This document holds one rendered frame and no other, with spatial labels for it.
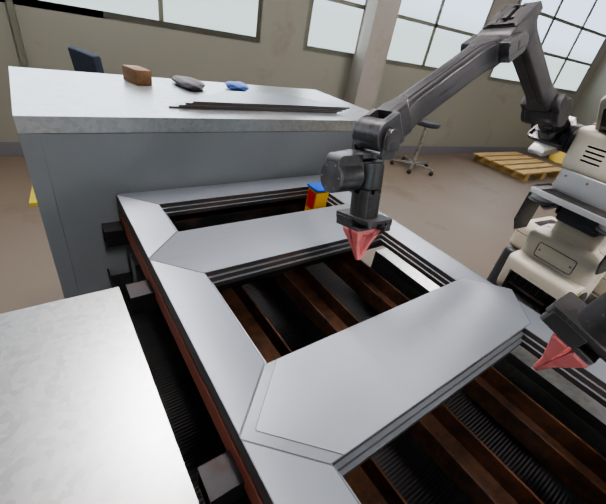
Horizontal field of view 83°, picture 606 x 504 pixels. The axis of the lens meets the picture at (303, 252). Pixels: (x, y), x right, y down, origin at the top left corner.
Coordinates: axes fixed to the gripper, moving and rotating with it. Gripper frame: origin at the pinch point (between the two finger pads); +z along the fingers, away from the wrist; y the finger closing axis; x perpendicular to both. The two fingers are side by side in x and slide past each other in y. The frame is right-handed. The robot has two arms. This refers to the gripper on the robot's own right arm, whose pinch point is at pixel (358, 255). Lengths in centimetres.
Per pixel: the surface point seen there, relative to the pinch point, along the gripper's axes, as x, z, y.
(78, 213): -47, 1, -64
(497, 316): 26.9, 13.1, 19.2
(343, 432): -22.2, 14.9, 22.7
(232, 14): 105, -110, -295
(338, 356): -14.3, 12.2, 11.9
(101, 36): -2, -79, -313
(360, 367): -12.2, 13.0, 15.5
